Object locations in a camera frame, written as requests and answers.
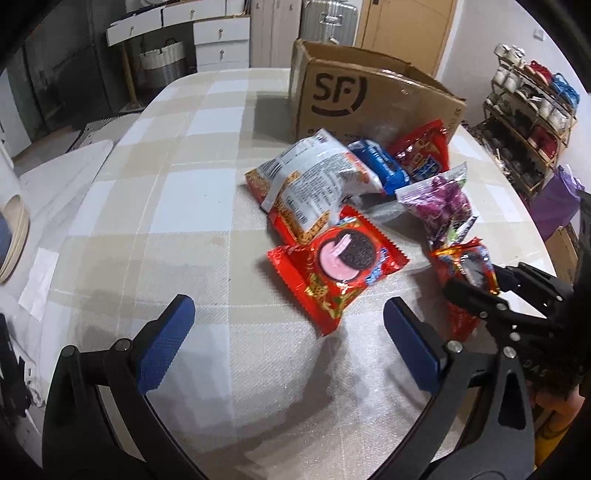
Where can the purple grape candy bag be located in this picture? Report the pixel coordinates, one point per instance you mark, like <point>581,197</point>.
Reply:
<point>442,205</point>

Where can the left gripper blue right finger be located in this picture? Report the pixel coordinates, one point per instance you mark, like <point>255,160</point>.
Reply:
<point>477,424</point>

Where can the white orange snack bag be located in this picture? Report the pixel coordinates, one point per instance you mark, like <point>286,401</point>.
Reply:
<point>302,189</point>

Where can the red Oreo cookie packet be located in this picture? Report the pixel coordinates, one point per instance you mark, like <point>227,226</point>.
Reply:
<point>333,269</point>

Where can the woven laundry basket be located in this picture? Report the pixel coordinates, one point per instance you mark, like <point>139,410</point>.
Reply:
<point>164,65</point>

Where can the small red Oreo packet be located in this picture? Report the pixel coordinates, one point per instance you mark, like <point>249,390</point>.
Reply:
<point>464,270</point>

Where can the red chips snack bag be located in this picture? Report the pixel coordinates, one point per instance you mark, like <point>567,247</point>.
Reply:
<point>424,152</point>

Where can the blue Oreo packet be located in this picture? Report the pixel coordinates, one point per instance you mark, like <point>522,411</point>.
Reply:
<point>392,176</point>

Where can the purple gift bag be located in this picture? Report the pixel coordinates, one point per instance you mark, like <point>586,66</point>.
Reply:
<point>557,203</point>

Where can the metal shoe rack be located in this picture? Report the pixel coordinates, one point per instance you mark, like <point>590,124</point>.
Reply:
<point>529,116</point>

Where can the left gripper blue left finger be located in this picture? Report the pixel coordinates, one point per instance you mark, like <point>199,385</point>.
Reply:
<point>99,422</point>

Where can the brown SF cardboard box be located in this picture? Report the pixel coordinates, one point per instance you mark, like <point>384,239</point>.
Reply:
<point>360,94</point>

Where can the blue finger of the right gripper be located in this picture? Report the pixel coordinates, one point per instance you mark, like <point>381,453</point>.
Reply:
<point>468,306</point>
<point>532,284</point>

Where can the wooden door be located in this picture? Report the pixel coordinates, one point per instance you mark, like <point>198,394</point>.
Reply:
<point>416,31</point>

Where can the white drawer desk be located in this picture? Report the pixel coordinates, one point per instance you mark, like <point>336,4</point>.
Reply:
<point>215,34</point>

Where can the silver aluminium suitcase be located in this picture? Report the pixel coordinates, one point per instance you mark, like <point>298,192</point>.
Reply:
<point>330,22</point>

